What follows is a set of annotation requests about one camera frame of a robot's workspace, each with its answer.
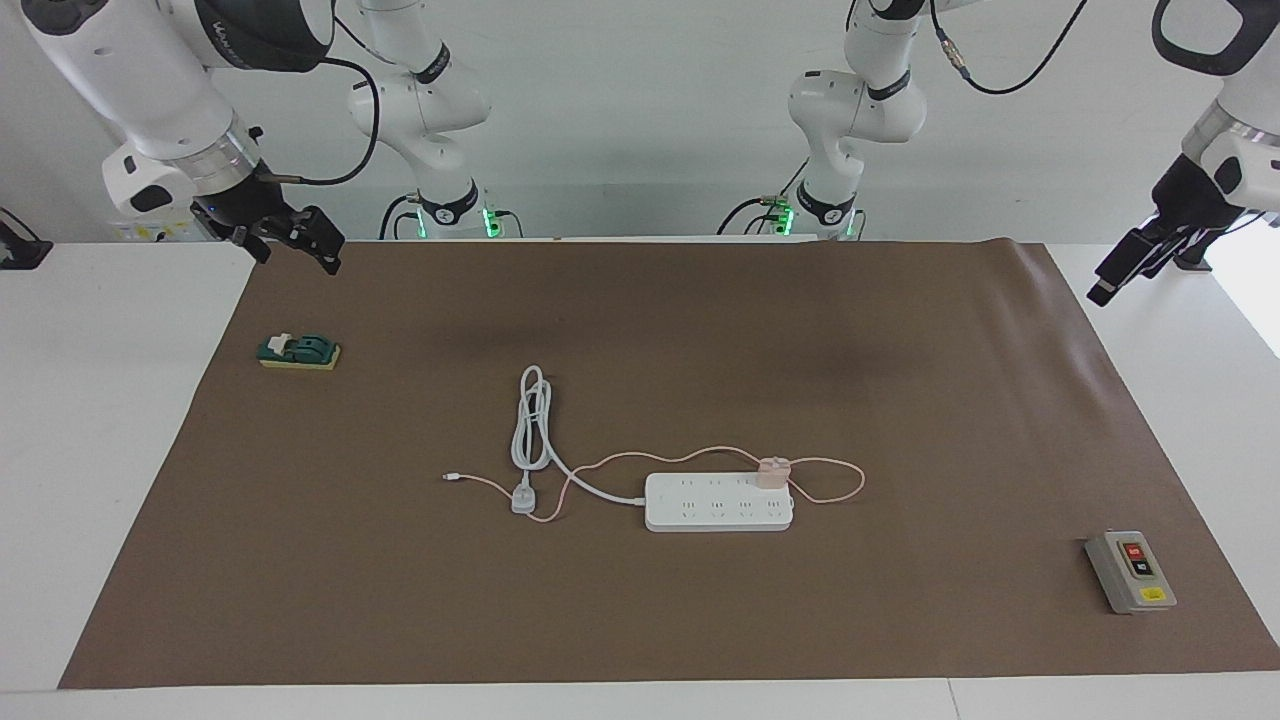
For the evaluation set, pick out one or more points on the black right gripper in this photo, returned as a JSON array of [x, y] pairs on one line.
[[248, 205]]

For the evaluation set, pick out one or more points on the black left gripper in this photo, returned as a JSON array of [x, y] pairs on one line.
[[1195, 205]]

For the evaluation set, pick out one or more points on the pink charger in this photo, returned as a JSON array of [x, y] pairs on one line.
[[774, 473]]

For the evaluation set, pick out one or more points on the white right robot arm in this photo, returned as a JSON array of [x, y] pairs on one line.
[[150, 80]]

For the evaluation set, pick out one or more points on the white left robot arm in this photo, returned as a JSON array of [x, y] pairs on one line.
[[850, 100]]

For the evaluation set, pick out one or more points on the white power strip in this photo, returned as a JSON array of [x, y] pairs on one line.
[[720, 503]]

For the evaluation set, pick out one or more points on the brown table mat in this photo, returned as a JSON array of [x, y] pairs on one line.
[[700, 600]]

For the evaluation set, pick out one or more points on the green knife switch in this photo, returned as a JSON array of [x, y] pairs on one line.
[[300, 352]]

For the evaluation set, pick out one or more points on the white wall outlet box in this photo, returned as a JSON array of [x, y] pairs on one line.
[[150, 232]]

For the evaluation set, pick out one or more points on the black clamp mount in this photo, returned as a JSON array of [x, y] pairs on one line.
[[20, 250]]

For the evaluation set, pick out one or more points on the grey on-off switch box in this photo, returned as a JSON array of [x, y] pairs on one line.
[[1130, 572]]

